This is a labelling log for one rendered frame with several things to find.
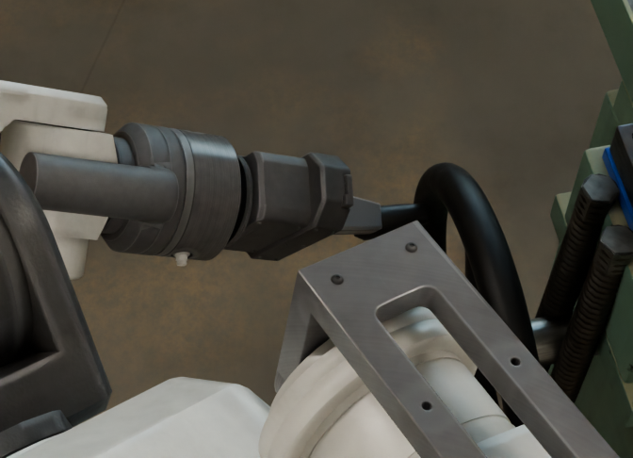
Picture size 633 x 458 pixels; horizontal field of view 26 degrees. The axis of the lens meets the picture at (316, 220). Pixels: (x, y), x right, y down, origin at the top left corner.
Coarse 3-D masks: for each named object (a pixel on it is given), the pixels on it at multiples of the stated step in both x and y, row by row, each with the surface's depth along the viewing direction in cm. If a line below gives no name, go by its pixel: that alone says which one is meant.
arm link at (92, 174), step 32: (32, 128) 86; (64, 128) 86; (128, 128) 92; (160, 128) 92; (32, 160) 83; (64, 160) 83; (96, 160) 88; (128, 160) 89; (160, 160) 89; (64, 192) 83; (96, 192) 84; (128, 192) 85; (160, 192) 86; (64, 224) 87; (96, 224) 88; (128, 224) 89; (160, 224) 90; (64, 256) 87
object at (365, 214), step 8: (360, 200) 102; (352, 208) 101; (360, 208) 101; (368, 208) 102; (376, 208) 102; (352, 216) 101; (360, 216) 101; (368, 216) 102; (376, 216) 102; (352, 224) 101; (360, 224) 101; (368, 224) 101; (376, 224) 102
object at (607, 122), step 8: (608, 96) 116; (608, 104) 116; (600, 112) 118; (608, 112) 116; (600, 120) 118; (608, 120) 116; (616, 120) 114; (600, 128) 119; (608, 128) 117; (592, 136) 121; (600, 136) 119; (608, 136) 117; (592, 144) 121; (600, 144) 119; (608, 144) 117
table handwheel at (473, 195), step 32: (416, 192) 106; (448, 192) 95; (480, 192) 94; (480, 224) 91; (480, 256) 90; (480, 288) 90; (512, 288) 89; (512, 320) 88; (544, 320) 102; (544, 352) 101; (512, 416) 88
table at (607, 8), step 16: (592, 0) 115; (608, 0) 111; (624, 0) 108; (608, 16) 112; (624, 16) 108; (608, 32) 112; (624, 32) 109; (624, 48) 109; (624, 64) 110; (624, 80) 111; (560, 208) 102; (560, 224) 102; (560, 240) 103; (608, 352) 96; (608, 368) 97; (624, 384) 94; (624, 400) 94; (624, 416) 95
